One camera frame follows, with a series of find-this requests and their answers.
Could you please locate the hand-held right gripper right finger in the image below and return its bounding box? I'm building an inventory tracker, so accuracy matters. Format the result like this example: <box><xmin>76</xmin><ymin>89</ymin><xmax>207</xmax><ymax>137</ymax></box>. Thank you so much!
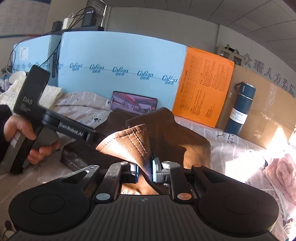
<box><xmin>150</xmin><ymin>157</ymin><xmax>232</xmax><ymax>202</ymax></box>

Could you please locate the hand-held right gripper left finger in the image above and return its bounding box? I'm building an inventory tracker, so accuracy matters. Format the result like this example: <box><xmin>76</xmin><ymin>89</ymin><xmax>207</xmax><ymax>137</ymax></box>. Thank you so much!
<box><xmin>61</xmin><ymin>162</ymin><xmax>140</xmax><ymax>202</ymax></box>

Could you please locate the brown garment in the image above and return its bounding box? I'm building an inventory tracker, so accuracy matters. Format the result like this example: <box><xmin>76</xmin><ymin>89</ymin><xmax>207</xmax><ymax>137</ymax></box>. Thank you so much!
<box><xmin>60</xmin><ymin>107</ymin><xmax>212</xmax><ymax>196</ymax></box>

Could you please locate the person's left hand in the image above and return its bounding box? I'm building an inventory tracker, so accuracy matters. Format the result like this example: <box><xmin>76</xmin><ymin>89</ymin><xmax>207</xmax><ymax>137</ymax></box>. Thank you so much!
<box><xmin>3</xmin><ymin>115</ymin><xmax>61</xmax><ymax>165</ymax></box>

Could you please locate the cream knitted cloth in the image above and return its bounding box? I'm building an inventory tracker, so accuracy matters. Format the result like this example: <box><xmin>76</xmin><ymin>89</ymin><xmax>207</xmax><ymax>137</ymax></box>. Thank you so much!
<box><xmin>0</xmin><ymin>77</ymin><xmax>64</xmax><ymax>109</ymax></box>

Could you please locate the light blue cardboard box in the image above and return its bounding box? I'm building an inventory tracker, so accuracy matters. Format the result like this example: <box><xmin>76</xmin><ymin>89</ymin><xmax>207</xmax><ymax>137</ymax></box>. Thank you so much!
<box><xmin>57</xmin><ymin>31</ymin><xmax>187</xmax><ymax>111</ymax></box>
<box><xmin>13</xmin><ymin>34</ymin><xmax>58</xmax><ymax>87</ymax></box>

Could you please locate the smartphone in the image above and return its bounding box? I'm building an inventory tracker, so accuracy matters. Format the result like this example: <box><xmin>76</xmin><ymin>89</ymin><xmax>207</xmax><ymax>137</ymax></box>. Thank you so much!
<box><xmin>109</xmin><ymin>91</ymin><xmax>158</xmax><ymax>115</ymax></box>

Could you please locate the white charger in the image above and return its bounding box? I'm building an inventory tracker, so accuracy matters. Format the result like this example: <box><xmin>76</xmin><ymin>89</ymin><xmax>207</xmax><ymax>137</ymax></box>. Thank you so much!
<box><xmin>61</xmin><ymin>17</ymin><xmax>73</xmax><ymax>30</ymax></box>

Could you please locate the printed grey bedsheet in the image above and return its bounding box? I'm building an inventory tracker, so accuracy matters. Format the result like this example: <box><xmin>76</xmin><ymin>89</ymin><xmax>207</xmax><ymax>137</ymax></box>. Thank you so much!
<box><xmin>0</xmin><ymin>91</ymin><xmax>296</xmax><ymax>241</ymax></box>

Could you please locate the black power adapter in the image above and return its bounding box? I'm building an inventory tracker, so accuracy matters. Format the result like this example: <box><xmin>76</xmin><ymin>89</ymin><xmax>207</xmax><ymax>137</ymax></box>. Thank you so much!
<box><xmin>81</xmin><ymin>9</ymin><xmax>98</xmax><ymax>27</ymax></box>

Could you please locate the orange cardboard box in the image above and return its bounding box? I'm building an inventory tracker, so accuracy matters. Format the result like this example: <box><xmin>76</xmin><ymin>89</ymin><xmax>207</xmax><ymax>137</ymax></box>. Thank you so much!
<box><xmin>172</xmin><ymin>46</ymin><xmax>235</xmax><ymax>128</ymax></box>

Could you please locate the dark blue vacuum bottle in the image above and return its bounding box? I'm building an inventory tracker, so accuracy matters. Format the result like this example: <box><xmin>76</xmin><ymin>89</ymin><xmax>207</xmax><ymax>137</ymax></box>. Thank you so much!
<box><xmin>224</xmin><ymin>82</ymin><xmax>257</xmax><ymax>136</ymax></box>

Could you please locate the brown cardboard box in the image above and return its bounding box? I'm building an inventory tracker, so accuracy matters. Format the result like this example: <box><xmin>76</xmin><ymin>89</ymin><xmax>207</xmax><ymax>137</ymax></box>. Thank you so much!
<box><xmin>216</xmin><ymin>65</ymin><xmax>296</xmax><ymax>149</ymax></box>

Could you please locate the pink fluffy garment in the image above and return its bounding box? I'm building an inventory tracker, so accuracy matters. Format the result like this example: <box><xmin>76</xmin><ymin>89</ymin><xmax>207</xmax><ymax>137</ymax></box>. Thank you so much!
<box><xmin>245</xmin><ymin>153</ymin><xmax>296</xmax><ymax>209</ymax></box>

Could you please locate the grey cabinet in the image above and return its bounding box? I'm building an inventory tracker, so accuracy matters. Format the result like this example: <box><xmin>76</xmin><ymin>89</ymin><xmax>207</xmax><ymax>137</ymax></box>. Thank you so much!
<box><xmin>216</xmin><ymin>45</ymin><xmax>243</xmax><ymax>68</ymax></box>

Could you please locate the white plastic bag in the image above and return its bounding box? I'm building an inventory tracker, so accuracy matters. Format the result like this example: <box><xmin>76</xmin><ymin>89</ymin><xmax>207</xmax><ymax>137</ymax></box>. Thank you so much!
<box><xmin>287</xmin><ymin>125</ymin><xmax>296</xmax><ymax>151</ymax></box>

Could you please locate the black cable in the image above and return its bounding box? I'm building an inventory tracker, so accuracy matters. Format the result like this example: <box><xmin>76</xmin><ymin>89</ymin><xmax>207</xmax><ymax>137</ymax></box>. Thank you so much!
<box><xmin>1</xmin><ymin>7</ymin><xmax>93</xmax><ymax>75</ymax></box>

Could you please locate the wall poster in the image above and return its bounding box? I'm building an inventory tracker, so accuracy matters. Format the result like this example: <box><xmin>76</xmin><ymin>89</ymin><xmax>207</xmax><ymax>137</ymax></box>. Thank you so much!
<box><xmin>0</xmin><ymin>0</ymin><xmax>51</xmax><ymax>37</ymax></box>

